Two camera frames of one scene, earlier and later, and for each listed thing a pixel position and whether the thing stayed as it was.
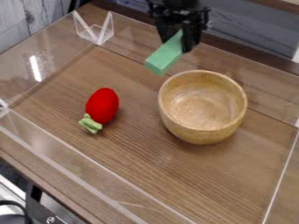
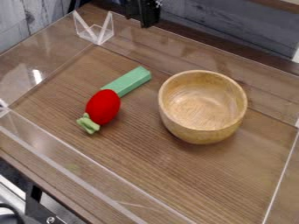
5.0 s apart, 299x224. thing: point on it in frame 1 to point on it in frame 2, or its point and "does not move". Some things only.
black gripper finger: x=166 y=29 to x=132 y=9
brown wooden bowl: x=201 y=105 does not move
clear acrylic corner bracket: x=94 y=33 does not move
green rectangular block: x=162 y=58 to x=128 y=82
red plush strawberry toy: x=101 y=105 does not move
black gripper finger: x=191 y=34 to x=149 y=13
